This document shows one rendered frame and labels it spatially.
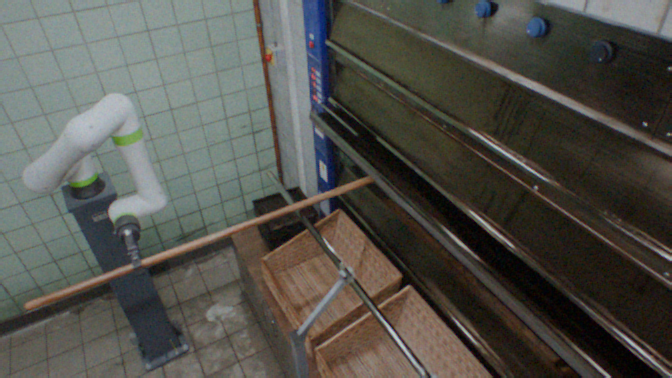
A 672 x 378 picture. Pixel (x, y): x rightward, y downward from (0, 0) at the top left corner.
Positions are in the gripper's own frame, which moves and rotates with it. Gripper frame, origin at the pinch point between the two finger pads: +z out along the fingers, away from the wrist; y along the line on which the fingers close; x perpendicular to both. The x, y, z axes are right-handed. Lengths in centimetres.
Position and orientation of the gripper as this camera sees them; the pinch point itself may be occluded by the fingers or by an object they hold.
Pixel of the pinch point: (138, 264)
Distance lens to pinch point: 185.1
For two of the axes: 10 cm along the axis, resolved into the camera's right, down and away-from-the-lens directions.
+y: 0.4, 7.8, 6.2
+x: -8.8, 3.3, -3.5
